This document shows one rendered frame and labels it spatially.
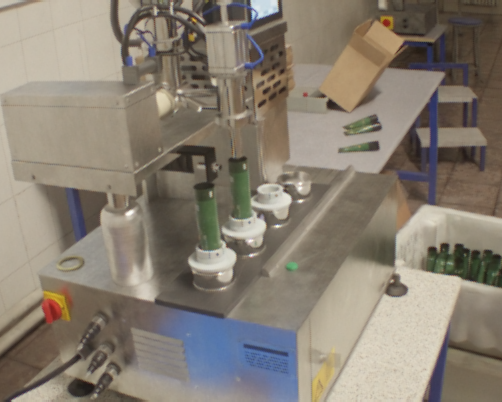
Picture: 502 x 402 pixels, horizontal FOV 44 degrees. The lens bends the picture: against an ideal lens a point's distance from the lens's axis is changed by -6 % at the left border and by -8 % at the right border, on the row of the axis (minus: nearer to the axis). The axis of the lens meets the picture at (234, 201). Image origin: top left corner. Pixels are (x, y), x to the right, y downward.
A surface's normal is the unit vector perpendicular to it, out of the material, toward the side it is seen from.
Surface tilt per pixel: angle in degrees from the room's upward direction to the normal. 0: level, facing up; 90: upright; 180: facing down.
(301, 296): 0
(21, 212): 90
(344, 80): 90
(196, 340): 90
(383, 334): 0
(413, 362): 0
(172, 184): 90
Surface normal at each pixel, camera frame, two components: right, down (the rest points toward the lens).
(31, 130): -0.44, 0.40
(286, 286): -0.08, -0.91
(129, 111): 0.89, 0.11
